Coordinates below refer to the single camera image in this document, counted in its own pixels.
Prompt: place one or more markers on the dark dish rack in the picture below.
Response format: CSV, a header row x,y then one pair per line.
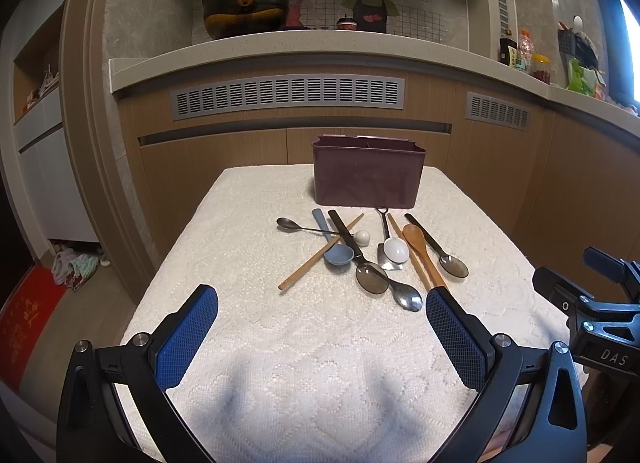
x,y
574,43

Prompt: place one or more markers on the black handled steel spoon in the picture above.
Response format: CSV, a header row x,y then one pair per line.
x,y
369,276

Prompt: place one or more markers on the dark sauce bottle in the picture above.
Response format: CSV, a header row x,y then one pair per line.
x,y
508,51

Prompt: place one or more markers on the steel smiley handle spoon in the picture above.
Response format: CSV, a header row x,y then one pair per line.
x,y
406,296

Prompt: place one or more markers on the cloth pile on floor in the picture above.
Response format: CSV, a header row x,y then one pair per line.
x,y
73,269

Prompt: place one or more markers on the green packet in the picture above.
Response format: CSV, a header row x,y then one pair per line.
x,y
580,79

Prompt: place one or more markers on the long grey vent grille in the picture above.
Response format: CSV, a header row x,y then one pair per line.
x,y
288,91

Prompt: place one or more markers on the white ceramic spoon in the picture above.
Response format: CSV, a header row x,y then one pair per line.
x,y
396,250

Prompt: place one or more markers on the blue plastic spoon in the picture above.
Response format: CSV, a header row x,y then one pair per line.
x,y
339,255

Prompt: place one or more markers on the black handled spoon right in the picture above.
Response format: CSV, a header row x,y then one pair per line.
x,y
451,264

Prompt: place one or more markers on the red box on floor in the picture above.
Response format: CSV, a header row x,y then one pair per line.
x,y
22,320

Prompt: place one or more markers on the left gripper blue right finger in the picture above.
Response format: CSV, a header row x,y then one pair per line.
x,y
465,340

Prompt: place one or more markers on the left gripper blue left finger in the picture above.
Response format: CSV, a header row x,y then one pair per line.
x,y
180,336

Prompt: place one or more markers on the yellow lid jar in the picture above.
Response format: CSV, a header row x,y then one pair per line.
x,y
540,67

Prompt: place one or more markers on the orange capped clear bottle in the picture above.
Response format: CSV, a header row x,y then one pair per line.
x,y
525,50

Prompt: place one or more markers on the wooden chopstick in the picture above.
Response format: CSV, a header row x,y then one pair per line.
x,y
298,274
418,268

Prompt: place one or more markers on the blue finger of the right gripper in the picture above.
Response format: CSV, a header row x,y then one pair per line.
x,y
617,270
562,293

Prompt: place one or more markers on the small spoon with white ball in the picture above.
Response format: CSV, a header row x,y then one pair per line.
x,y
362,238

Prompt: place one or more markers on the maroon plastic utensil holder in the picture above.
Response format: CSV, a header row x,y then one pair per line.
x,y
366,171

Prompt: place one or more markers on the black yellow cooking pot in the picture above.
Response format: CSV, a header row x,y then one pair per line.
x,y
230,18

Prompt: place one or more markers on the small grey vent grille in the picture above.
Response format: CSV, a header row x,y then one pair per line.
x,y
482,108

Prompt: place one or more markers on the wooden spoon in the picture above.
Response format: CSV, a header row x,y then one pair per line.
x,y
415,238

